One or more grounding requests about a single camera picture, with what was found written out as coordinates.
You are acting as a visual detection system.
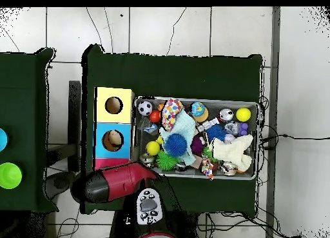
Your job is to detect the green cup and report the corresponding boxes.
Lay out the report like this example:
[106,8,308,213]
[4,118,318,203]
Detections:
[0,162,23,190]

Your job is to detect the shallow wire mesh bin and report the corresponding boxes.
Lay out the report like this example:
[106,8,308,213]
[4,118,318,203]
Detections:
[131,95,260,181]

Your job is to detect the blue spiky ball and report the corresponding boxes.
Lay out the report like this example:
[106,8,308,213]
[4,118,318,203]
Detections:
[205,124,227,143]

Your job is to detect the yellow tennis ball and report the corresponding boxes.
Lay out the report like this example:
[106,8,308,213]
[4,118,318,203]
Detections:
[236,107,251,123]

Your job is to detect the black and white soccer ball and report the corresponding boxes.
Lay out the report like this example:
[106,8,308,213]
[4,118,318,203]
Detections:
[137,100,153,117]

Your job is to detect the small red ball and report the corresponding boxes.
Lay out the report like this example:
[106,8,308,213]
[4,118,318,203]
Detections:
[149,110,161,124]

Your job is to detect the dark green table cloth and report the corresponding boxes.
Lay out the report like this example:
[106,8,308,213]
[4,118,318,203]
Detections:
[80,44,264,218]

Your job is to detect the globe print ball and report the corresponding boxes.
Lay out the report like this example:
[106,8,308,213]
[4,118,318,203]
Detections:
[191,101,206,117]

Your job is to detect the large multicoloured patterned cloth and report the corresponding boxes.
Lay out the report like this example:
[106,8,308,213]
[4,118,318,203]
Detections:
[161,97,184,132]

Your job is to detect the blue cup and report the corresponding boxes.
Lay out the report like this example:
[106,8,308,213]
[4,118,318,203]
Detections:
[0,128,9,152]

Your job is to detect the wooden box with three holes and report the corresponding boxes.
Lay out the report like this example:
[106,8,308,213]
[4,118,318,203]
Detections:
[93,86,135,170]

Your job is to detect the blue spiky toy with eyes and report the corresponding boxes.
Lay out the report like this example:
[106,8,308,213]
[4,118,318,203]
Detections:
[163,133,188,157]

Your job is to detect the red soda can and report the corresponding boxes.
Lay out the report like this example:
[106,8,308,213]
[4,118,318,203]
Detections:
[218,108,235,123]

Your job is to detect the green cloth covered side table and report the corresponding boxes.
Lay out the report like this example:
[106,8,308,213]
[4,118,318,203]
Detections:
[0,47,60,214]

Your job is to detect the cream waffle cloth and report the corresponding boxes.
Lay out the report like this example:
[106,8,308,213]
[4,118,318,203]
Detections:
[211,134,254,173]

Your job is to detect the green spiky ball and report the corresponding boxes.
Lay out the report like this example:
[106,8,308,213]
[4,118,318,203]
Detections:
[155,150,179,171]

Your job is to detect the smooth yellow ball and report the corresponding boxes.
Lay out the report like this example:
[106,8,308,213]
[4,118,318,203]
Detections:
[146,141,160,156]

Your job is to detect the mint green waffle cloth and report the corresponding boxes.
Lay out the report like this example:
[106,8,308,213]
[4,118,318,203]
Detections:
[159,110,197,166]

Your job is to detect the black power cable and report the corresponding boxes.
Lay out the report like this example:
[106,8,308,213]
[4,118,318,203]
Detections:
[261,133,330,144]

